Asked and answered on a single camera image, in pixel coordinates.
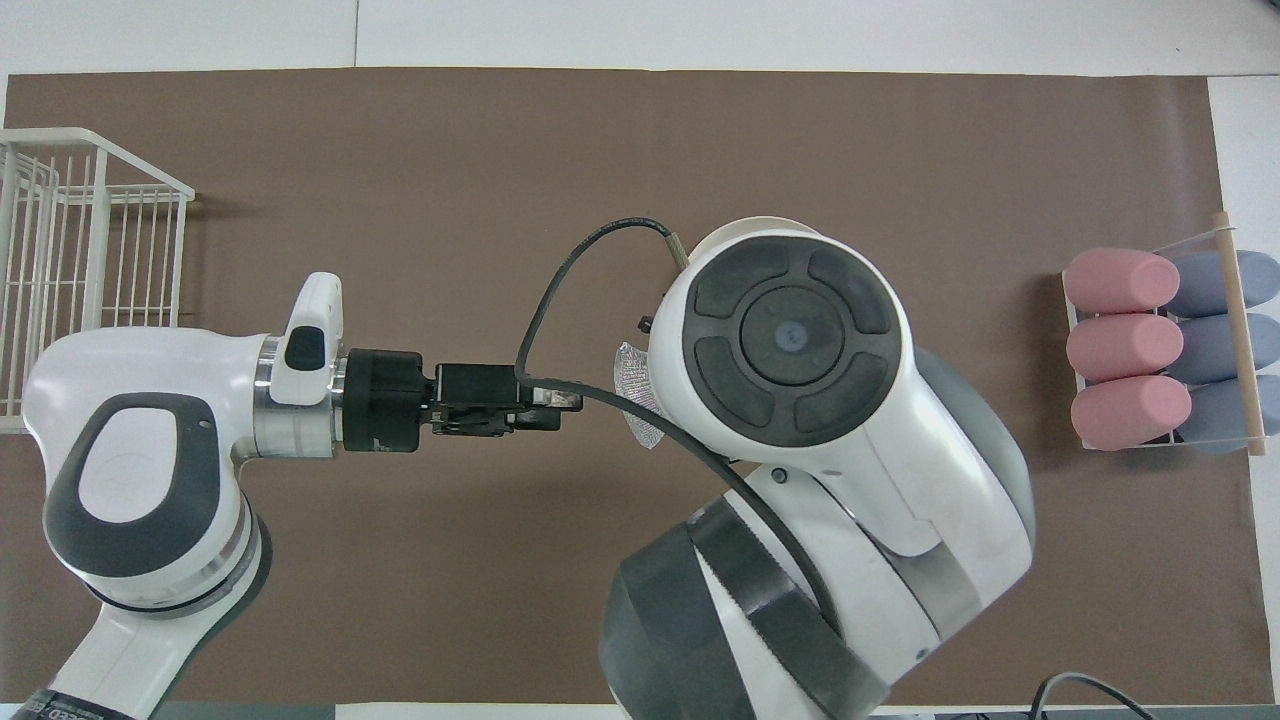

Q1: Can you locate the black right base cable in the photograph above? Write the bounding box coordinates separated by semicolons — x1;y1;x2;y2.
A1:
1030;672;1151;720

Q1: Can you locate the white wire dish rack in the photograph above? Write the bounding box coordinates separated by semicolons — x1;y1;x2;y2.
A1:
0;128;196;433

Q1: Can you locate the pink cup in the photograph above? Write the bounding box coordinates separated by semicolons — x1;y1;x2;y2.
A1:
1063;247;1181;315
1070;374;1193;452
1066;313;1185;383

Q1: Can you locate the blue cup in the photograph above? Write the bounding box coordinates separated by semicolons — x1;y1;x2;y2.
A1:
1170;313;1280;386
1180;375;1280;456
1165;250;1280;319

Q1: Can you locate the white cup holder rack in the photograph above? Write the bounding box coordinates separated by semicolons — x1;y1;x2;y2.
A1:
1062;212;1271;459

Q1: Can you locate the brown table mat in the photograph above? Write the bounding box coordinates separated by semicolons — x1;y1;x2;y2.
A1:
0;68;1276;706

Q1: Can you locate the clear plastic wrap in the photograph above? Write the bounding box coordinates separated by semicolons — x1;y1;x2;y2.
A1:
610;342;667;450

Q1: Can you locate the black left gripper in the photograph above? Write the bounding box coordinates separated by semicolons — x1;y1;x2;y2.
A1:
335;348;586;453

